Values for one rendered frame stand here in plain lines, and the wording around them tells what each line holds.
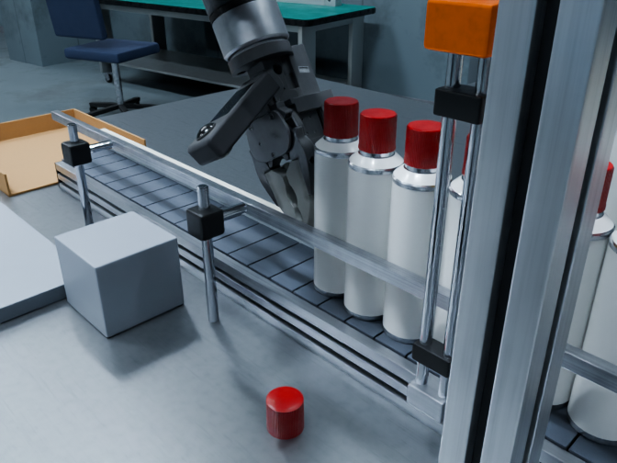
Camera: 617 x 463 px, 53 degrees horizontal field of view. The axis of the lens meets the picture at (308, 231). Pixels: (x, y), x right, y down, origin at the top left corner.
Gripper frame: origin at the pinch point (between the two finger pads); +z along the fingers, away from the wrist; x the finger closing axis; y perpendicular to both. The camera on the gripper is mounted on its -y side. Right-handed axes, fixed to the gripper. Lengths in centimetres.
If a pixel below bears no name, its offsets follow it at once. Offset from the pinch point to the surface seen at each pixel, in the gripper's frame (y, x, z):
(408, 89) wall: 325, 240, -46
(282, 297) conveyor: -5.0, 1.9, 5.5
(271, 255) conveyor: -0.2, 8.1, 1.6
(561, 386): -0.5, -24.1, 17.2
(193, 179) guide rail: -3.9, 12.5, -10.1
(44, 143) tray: 3, 74, -31
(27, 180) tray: -8, 59, -22
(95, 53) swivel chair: 140, 319, -132
